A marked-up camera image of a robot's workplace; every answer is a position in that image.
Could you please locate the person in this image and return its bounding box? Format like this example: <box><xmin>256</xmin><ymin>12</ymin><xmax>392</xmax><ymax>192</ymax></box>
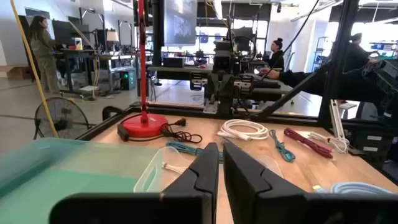
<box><xmin>29</xmin><ymin>15</ymin><xmax>62</xmax><ymax>96</ymax></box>
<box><xmin>259</xmin><ymin>32</ymin><xmax>380</xmax><ymax>97</ymax></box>
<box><xmin>266</xmin><ymin>37</ymin><xmax>285</xmax><ymax>72</ymax></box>

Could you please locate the thick white cable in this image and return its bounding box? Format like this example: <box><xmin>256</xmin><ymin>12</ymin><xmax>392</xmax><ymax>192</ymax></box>
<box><xmin>216</xmin><ymin>119</ymin><xmax>270</xmax><ymax>141</ymax></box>

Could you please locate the blue striped braided cable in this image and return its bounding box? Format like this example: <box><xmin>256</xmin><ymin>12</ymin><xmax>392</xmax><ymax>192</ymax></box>
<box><xmin>165</xmin><ymin>140</ymin><xmax>224</xmax><ymax>161</ymax></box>

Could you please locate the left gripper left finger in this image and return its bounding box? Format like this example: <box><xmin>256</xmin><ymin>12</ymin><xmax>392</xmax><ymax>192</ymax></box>
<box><xmin>49</xmin><ymin>142</ymin><xmax>220</xmax><ymax>224</ymax></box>

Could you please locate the thin cream cable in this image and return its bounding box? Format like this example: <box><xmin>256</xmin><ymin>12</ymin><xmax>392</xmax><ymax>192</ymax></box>
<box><xmin>160</xmin><ymin>161</ymin><xmax>189</xmax><ymax>175</ymax></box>

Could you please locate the black storage crate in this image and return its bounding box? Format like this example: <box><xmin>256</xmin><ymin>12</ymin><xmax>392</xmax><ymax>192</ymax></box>
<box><xmin>340</xmin><ymin>123</ymin><xmax>398</xmax><ymax>162</ymax></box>

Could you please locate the light blue ethernet cable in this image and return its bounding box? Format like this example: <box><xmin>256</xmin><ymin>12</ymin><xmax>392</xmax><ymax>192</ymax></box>
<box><xmin>312</xmin><ymin>181</ymin><xmax>394</xmax><ymax>195</ymax></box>

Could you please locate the black floor fan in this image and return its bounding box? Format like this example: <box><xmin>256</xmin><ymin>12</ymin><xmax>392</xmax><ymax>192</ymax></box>
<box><xmin>33</xmin><ymin>96</ymin><xmax>91</xmax><ymax>140</ymax></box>

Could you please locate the black mini computer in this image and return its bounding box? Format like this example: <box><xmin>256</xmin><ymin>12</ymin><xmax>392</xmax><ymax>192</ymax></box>
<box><xmin>162</xmin><ymin>57</ymin><xmax>185</xmax><ymax>68</ymax></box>

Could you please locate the background work desk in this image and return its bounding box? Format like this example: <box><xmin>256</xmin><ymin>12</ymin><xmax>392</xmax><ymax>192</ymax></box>
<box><xmin>58</xmin><ymin>48</ymin><xmax>139</xmax><ymax>94</ymax></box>

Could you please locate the teal braided cable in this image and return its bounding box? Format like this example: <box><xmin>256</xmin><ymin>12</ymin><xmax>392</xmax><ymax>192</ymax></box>
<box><xmin>268</xmin><ymin>129</ymin><xmax>297</xmax><ymax>163</ymax></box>

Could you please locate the white metal bracket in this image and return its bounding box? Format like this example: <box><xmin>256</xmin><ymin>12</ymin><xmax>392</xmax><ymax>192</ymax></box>
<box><xmin>328</xmin><ymin>99</ymin><xmax>346</xmax><ymax>141</ymax></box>

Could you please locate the black lamp power cord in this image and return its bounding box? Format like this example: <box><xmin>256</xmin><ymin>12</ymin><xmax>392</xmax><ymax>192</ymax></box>
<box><xmin>117</xmin><ymin>117</ymin><xmax>203</xmax><ymax>144</ymax></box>

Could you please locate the maroon braided cable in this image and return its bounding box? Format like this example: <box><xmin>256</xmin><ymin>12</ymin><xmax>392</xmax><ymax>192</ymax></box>
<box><xmin>283</xmin><ymin>127</ymin><xmax>334</xmax><ymax>159</ymax></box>

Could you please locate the thin white cable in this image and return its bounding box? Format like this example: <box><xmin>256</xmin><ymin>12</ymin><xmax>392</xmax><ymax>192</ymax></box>
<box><xmin>307</xmin><ymin>131</ymin><xmax>351</xmax><ymax>154</ymax></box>

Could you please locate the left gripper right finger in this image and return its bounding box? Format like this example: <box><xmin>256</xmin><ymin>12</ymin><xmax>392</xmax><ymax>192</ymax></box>
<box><xmin>223</xmin><ymin>142</ymin><xmax>398</xmax><ymax>224</ymax></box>

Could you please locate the green translucent plastic bin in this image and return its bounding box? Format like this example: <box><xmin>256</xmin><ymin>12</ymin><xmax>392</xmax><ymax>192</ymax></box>
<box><xmin>0</xmin><ymin>137</ymin><xmax>164</xmax><ymax>224</ymax></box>

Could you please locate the grey side desk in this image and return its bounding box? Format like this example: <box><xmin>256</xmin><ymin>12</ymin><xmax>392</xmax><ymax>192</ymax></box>
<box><xmin>147</xmin><ymin>63</ymin><xmax>295</xmax><ymax>102</ymax></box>

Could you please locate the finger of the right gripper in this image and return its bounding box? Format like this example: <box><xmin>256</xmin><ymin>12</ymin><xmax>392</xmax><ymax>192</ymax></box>
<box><xmin>222</xmin><ymin>73</ymin><xmax>236</xmax><ymax>105</ymax></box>
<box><xmin>206</xmin><ymin>73</ymin><xmax>220</xmax><ymax>106</ymax></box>

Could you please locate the computer monitor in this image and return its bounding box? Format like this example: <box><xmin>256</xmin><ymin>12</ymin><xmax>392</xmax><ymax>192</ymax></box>
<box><xmin>163</xmin><ymin>0</ymin><xmax>198</xmax><ymax>47</ymax></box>

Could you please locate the yellow cable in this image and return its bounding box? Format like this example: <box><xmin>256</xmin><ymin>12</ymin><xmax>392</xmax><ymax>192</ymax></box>
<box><xmin>10</xmin><ymin>0</ymin><xmax>59</xmax><ymax>138</ymax></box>

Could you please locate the red desk lamp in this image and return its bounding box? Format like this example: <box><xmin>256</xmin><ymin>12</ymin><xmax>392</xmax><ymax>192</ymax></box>
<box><xmin>121</xmin><ymin>0</ymin><xmax>169</xmax><ymax>139</ymax></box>

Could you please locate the black computer tower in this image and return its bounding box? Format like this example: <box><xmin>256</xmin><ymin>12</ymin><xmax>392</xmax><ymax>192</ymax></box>
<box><xmin>119</xmin><ymin>70</ymin><xmax>137</xmax><ymax>91</ymax></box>

